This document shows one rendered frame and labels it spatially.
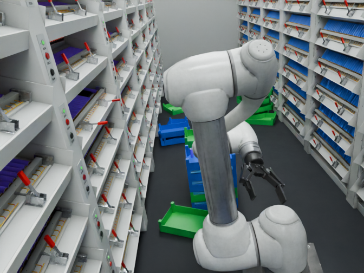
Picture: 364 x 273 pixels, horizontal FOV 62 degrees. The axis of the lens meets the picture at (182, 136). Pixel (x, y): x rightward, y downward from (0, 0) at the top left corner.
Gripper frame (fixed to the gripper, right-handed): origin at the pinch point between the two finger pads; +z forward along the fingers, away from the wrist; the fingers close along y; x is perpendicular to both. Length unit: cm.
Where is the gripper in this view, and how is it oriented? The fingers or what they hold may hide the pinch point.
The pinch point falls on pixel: (268, 197)
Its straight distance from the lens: 120.7
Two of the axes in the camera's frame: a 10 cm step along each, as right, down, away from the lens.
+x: -3.5, 7.1, 6.1
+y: 9.3, 1.8, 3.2
